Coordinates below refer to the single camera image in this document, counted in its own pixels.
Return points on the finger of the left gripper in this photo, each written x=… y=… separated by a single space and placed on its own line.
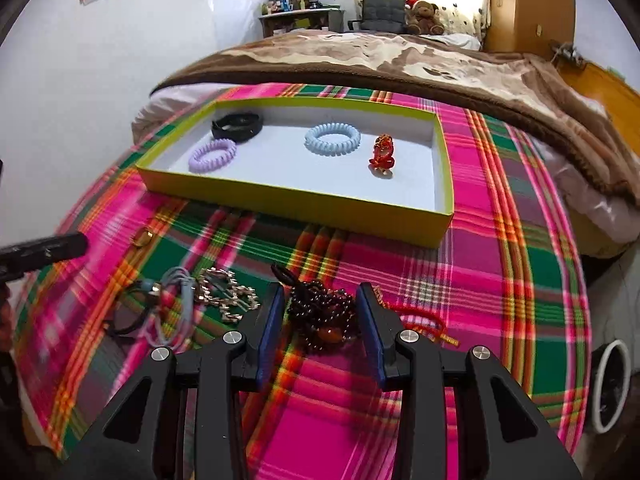
x=20 y=259

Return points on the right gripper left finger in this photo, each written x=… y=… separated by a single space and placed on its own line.
x=140 y=432

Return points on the silver chain hair clip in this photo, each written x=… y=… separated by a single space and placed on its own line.
x=219 y=288

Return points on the black cord teal bead tie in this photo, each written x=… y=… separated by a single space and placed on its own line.
x=133 y=307

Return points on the pink green plaid cloth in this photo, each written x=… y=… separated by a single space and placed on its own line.
x=506 y=275

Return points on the yellow-green shallow tray box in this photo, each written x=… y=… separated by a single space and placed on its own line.
x=397 y=184

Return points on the white round bin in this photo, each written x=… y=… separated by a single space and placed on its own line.
x=609 y=385

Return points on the white bed sheet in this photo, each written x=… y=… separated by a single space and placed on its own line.
x=166 y=102

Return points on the black fitness band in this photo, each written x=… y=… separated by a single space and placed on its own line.
x=237 y=127

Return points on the brown patterned blanket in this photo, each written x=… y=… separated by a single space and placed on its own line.
x=521 y=89

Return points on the brown teddy bear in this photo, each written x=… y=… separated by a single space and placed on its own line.
x=421 y=19

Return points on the wooden headboard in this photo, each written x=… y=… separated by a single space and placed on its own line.
x=621 y=102

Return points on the dark grey chair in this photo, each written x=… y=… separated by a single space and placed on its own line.
x=381 y=16

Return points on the wooden desk with clutter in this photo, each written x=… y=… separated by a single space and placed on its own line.
x=281 y=16

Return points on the wooden wardrobe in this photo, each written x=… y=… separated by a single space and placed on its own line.
x=530 y=26

